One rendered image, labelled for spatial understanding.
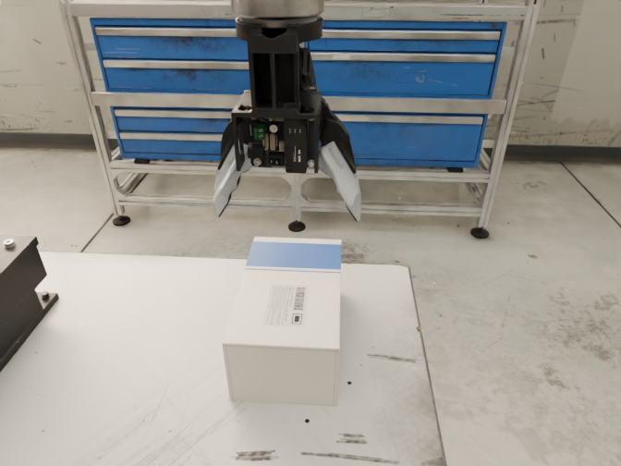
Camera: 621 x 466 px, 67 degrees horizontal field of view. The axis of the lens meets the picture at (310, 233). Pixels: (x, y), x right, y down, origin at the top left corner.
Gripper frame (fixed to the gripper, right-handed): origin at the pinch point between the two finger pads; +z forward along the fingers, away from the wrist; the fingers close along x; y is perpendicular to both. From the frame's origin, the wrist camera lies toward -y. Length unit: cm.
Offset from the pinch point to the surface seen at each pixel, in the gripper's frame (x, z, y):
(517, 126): 107, 69, -224
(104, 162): -96, 59, -138
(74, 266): -35.7, 18.4, -13.0
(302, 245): 0.8, 9.4, -8.1
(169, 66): -61, 18, -138
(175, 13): -55, -1, -137
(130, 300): -23.7, 18.3, -5.6
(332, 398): 5.4, 16.8, 10.2
